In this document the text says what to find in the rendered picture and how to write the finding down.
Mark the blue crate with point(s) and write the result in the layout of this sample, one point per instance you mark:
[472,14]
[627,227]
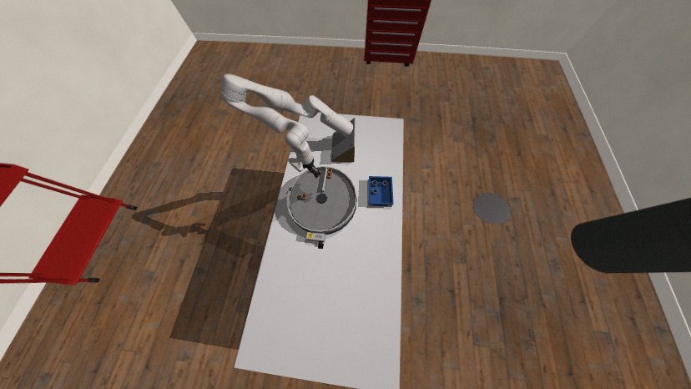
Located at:
[384,196]

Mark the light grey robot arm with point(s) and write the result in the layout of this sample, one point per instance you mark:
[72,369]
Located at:
[233,92]

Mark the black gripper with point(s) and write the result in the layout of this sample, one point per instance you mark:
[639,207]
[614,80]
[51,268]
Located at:
[315,170]

